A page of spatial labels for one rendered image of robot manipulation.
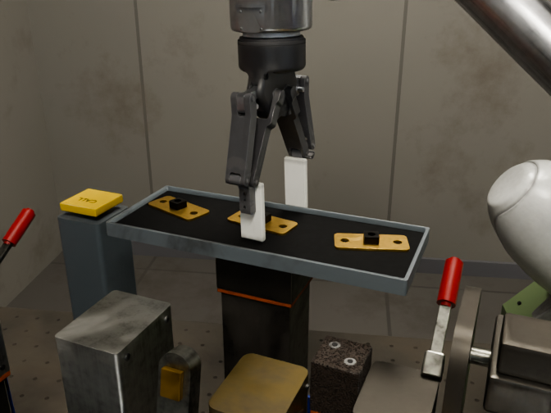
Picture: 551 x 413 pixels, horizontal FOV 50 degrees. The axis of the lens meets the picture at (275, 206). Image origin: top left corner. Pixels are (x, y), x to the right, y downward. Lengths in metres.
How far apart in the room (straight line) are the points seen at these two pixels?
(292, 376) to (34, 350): 0.85
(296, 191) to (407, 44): 2.03
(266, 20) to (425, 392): 0.40
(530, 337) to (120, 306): 0.41
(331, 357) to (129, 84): 2.47
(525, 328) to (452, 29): 2.30
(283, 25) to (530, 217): 0.55
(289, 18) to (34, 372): 0.92
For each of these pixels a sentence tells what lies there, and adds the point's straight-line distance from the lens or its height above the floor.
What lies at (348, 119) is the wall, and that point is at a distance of 2.80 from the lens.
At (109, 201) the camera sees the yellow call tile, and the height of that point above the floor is 1.16.
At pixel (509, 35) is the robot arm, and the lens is 1.09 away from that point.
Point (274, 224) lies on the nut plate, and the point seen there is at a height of 1.16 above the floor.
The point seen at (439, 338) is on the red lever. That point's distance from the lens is 0.64.
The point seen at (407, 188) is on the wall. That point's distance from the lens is 2.91.
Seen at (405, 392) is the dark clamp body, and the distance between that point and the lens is 0.60.
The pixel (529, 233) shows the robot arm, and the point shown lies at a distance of 1.02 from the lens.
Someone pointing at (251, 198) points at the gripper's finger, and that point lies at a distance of 0.66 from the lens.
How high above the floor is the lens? 1.46
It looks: 23 degrees down
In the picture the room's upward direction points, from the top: straight up
